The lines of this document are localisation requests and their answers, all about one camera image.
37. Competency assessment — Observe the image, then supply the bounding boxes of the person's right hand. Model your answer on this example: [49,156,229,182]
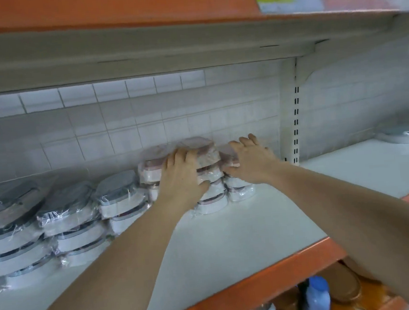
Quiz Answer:
[217,131,283,190]

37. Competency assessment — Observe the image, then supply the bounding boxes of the person's left hand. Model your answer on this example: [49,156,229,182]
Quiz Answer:
[149,146,212,217]

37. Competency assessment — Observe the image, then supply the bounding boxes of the stacks of pink-lid soap dishes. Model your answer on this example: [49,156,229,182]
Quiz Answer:
[136,136,260,222]

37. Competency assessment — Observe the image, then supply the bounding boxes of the stacks of grey-lid soap dishes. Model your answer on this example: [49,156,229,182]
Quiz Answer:
[0,167,159,295]

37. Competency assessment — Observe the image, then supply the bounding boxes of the pile of soap dishes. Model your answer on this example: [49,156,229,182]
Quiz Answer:
[374,115,409,147]

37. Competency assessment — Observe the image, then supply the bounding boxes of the orange metal store shelving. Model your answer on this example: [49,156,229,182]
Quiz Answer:
[0,0,409,310]

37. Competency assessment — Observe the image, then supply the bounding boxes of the person's right forearm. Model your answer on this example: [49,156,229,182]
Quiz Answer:
[266,151,409,310]

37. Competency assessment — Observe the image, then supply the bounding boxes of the person's left forearm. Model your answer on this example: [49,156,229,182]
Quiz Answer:
[6,204,189,310]

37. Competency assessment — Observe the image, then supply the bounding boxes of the brown can orange lid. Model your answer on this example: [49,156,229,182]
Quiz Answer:
[320,258,364,308]

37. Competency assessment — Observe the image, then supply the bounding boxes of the blue plastic bottle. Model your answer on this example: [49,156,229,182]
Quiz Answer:
[304,274,332,310]

